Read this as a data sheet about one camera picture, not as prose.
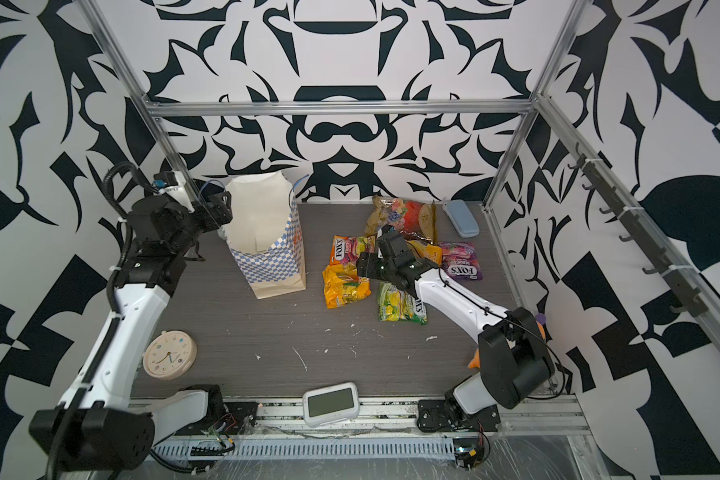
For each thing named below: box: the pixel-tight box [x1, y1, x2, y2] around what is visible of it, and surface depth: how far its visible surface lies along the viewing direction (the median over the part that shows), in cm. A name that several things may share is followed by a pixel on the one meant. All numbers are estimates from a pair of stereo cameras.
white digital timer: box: [302, 382, 360, 428], surface depth 75 cm
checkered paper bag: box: [223, 171, 306, 300], surface depth 89 cm
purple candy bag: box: [438, 241, 483, 281], surface depth 104 cm
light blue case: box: [442, 200, 480, 238], surface depth 117 cm
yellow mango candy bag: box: [322, 263, 372, 309], surface depth 93 cm
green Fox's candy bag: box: [378, 282, 428, 325], surface depth 93 cm
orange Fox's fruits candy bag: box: [330, 235, 376, 265], surface depth 107 cm
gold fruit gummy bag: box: [364, 196, 437, 244], surface depth 113 cm
